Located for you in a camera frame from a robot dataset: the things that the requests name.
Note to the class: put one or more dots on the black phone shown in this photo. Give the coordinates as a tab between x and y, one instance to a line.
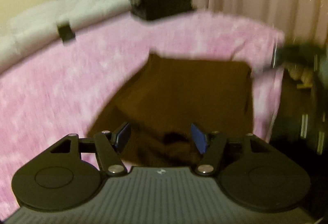
66	33

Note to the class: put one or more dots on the pink floral blanket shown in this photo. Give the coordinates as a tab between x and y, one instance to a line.
64	90

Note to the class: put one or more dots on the white duvet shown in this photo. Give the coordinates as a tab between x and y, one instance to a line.
64	11

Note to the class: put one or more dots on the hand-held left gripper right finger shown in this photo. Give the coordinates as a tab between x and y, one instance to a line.
199	138

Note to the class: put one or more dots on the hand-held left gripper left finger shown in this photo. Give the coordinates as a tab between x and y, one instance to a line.
123	136

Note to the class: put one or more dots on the brown knitted sweater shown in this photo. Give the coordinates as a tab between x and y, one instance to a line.
184	90

